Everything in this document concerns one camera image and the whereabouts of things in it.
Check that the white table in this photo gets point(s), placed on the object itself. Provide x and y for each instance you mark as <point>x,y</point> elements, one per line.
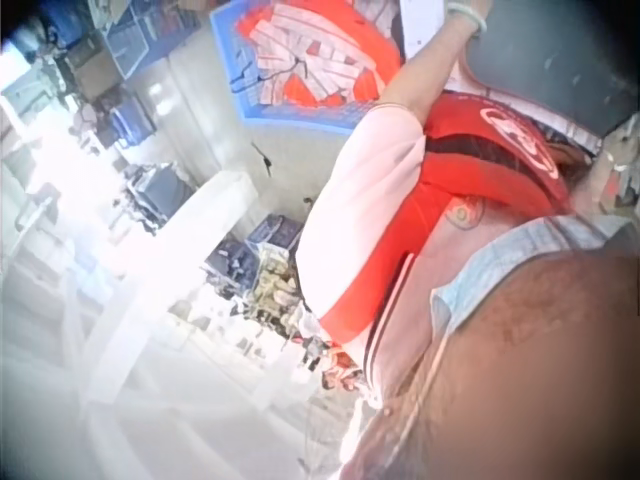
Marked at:
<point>165,280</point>

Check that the white paper sheet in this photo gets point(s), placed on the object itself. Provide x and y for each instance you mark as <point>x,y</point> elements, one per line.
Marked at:
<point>420,25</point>

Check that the dark blue box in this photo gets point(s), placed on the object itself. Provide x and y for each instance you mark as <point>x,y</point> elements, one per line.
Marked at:
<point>277,232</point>

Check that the black machine on table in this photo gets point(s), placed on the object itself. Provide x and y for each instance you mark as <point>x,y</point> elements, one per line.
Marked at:
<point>160,192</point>

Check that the blue plastic crate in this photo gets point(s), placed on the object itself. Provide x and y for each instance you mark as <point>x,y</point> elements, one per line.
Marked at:
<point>240,60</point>

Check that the blue shelf rack with goods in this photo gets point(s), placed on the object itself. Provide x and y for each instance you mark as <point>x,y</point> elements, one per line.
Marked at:
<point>100,65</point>

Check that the dark grey table board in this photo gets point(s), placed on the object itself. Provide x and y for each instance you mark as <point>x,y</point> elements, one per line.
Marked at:
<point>550,55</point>

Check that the person's left hand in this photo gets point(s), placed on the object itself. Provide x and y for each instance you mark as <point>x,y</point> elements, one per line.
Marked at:
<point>475,6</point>

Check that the heap of red white packets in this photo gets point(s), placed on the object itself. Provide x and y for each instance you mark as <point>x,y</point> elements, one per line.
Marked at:
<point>315,55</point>

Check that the basket of pale goods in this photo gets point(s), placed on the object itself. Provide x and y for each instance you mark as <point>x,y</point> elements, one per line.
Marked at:
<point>275,285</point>

